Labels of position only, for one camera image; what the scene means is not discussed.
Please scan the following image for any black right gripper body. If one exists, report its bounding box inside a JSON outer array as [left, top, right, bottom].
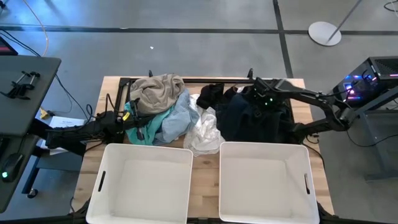
[[248, 77, 282, 108]]

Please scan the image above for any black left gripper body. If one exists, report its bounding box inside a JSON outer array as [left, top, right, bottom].
[[122, 107, 147, 132]]

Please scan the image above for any light blue garment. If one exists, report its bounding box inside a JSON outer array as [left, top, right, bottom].
[[152, 88, 201, 146]]

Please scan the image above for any white woven plastic bin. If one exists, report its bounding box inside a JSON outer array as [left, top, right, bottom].
[[218, 141, 320, 224], [85, 142, 194, 224]]

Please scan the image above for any small black garment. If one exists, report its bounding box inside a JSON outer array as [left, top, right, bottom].
[[196, 82, 239, 110]]

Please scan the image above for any teal garment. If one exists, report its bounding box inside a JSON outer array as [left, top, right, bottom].
[[124, 101, 175, 146]]

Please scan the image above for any beige garment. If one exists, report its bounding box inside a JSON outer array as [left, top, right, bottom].
[[129, 73, 187, 118]]

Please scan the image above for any dark navy garment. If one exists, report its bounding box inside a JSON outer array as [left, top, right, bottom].
[[214, 90, 295, 144]]

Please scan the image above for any white paper box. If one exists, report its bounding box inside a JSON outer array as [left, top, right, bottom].
[[34, 107, 88, 129]]

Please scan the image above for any white garment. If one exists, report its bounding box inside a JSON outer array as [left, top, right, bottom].
[[183, 93, 226, 157]]

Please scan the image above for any round white stand base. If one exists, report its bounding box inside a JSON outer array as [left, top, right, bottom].
[[307, 21, 342, 47]]

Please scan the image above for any dark grey side desk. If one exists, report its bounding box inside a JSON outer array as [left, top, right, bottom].
[[0, 55, 62, 214]]

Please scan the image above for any black computer tower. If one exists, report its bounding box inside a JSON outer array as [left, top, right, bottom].
[[331, 55, 398, 108]]

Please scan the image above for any grey stand pole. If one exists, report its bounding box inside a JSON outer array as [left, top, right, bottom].
[[326, 0, 363, 43]]

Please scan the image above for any black clamp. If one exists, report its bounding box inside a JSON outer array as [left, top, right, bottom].
[[0, 70, 41, 101]]

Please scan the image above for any black computer mouse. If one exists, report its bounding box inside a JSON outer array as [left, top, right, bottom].
[[1, 152, 24, 183]]

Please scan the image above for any grey metal stand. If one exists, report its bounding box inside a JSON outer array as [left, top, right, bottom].
[[348, 86, 398, 183]]

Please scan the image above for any dark screen device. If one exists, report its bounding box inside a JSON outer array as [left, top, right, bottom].
[[0, 36, 19, 57]]

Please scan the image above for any long black cable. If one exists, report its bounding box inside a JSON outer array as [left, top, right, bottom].
[[0, 29, 94, 121]]

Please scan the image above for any thin black floor cable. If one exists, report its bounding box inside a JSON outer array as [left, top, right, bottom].
[[345, 129, 398, 148]]

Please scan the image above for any beige cable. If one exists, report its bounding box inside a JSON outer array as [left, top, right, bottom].
[[23, 0, 50, 57]]

